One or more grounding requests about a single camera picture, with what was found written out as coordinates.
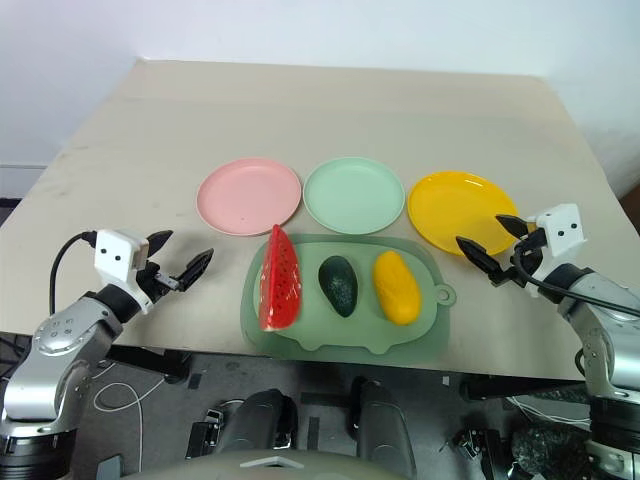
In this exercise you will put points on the dark speckled lump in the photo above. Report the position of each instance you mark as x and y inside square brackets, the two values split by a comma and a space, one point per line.
[547, 450]

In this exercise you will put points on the grey robot torso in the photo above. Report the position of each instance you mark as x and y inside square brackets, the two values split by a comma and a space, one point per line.
[260, 467]

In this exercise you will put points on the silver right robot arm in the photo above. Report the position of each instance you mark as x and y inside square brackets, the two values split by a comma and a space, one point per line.
[607, 320]

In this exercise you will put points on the yellow mango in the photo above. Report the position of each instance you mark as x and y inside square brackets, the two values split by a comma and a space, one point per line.
[396, 287]

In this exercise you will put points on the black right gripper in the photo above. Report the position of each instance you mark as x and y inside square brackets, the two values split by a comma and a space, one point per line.
[527, 260]

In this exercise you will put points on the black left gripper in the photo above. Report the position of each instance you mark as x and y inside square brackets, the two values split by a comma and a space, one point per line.
[156, 281]

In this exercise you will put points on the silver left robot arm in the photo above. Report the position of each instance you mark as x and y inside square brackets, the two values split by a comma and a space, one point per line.
[55, 345]

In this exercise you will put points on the red watermelon slice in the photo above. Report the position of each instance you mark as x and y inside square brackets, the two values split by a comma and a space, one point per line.
[281, 282]

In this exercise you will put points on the dark green avocado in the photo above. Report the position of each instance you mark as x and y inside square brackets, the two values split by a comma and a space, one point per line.
[340, 285]

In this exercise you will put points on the green silicone mat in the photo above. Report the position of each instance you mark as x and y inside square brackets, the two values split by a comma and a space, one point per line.
[350, 330]

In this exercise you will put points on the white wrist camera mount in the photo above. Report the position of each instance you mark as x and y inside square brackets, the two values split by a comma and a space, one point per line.
[116, 252]
[562, 227]

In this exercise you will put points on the light green plate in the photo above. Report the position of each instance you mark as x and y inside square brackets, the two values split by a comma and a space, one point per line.
[354, 195]

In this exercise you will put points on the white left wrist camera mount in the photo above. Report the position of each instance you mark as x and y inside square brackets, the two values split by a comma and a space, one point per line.
[116, 252]

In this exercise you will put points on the yellow plate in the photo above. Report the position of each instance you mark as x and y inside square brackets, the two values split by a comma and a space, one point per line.
[455, 210]

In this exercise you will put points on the pink plate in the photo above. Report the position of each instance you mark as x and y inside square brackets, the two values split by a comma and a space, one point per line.
[248, 196]

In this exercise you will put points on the black table frame bar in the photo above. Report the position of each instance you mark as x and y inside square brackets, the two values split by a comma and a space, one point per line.
[520, 387]
[150, 362]

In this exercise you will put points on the black floor bracket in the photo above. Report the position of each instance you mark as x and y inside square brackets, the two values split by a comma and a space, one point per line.
[477, 447]
[204, 434]

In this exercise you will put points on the dark rounded robot leg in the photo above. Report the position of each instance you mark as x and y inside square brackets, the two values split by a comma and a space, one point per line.
[260, 420]
[382, 425]

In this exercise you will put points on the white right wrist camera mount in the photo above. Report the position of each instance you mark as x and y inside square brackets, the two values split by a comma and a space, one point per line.
[562, 227]

